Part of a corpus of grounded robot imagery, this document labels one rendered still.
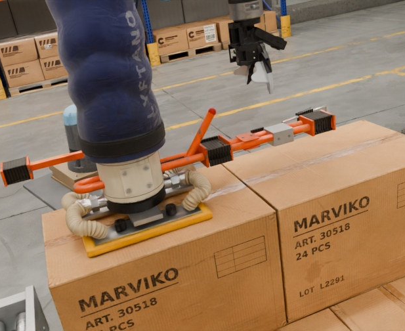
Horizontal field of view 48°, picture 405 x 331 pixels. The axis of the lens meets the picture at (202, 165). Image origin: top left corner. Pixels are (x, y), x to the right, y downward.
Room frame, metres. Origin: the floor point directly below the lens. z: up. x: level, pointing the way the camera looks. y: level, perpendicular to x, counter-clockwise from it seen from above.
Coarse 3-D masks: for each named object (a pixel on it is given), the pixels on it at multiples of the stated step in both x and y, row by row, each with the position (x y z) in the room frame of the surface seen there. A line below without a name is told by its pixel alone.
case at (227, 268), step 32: (224, 192) 1.21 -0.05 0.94; (64, 224) 1.18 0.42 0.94; (224, 224) 1.04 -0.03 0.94; (256, 224) 1.04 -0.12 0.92; (64, 256) 1.01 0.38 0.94; (96, 256) 0.98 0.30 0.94; (128, 256) 0.96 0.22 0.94; (160, 256) 0.96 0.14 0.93; (192, 256) 0.99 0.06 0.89; (224, 256) 1.01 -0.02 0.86; (256, 256) 1.04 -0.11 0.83; (64, 288) 0.89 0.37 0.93; (96, 288) 0.91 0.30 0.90; (128, 288) 0.94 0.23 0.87; (160, 288) 0.96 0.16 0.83; (192, 288) 0.98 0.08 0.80; (224, 288) 1.01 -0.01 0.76; (256, 288) 1.04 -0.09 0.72; (64, 320) 0.89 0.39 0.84; (96, 320) 0.91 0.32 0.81; (128, 320) 0.93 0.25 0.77; (160, 320) 0.95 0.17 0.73; (192, 320) 0.98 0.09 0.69; (224, 320) 1.00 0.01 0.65; (256, 320) 1.03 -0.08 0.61
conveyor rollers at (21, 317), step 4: (24, 312) 1.32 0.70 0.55; (20, 316) 1.30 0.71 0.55; (24, 316) 1.30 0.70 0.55; (16, 320) 1.29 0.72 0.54; (20, 320) 1.27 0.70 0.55; (24, 320) 1.27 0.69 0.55; (0, 324) 1.28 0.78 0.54; (4, 324) 1.29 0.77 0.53; (16, 324) 1.27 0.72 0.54; (20, 324) 1.25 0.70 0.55; (24, 324) 1.25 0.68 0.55; (0, 328) 1.26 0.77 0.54; (4, 328) 1.28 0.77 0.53; (16, 328) 1.25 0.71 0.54; (20, 328) 1.23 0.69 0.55; (24, 328) 1.23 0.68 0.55
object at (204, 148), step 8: (216, 136) 1.29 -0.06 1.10; (200, 144) 1.22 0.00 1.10; (208, 144) 1.24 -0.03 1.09; (216, 144) 1.23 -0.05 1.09; (224, 144) 1.22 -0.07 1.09; (200, 152) 1.22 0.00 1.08; (208, 152) 1.18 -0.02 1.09; (216, 152) 1.19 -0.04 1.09; (224, 152) 1.20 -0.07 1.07; (232, 152) 1.21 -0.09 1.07; (208, 160) 1.19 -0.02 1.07; (216, 160) 1.19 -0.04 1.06; (224, 160) 1.19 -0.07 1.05; (232, 160) 1.21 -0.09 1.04
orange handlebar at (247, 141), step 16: (304, 128) 1.30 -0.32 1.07; (240, 144) 1.23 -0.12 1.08; (256, 144) 1.25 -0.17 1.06; (48, 160) 1.34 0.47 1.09; (64, 160) 1.35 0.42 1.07; (160, 160) 1.20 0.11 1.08; (176, 160) 1.18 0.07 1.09; (192, 160) 1.18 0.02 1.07; (96, 176) 1.15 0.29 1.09; (80, 192) 1.09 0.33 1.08
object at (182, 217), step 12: (168, 204) 1.10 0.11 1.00; (180, 204) 1.14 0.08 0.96; (204, 204) 1.12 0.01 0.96; (168, 216) 1.08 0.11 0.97; (180, 216) 1.07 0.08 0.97; (192, 216) 1.07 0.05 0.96; (204, 216) 1.07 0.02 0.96; (108, 228) 1.06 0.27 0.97; (120, 228) 1.03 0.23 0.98; (132, 228) 1.04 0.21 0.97; (144, 228) 1.03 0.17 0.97; (156, 228) 1.03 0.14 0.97; (168, 228) 1.03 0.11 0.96; (180, 228) 1.05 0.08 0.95; (84, 240) 1.03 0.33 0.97; (96, 240) 1.01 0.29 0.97; (108, 240) 1.00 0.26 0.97; (120, 240) 1.00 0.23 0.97; (132, 240) 1.00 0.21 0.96; (96, 252) 0.98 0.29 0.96
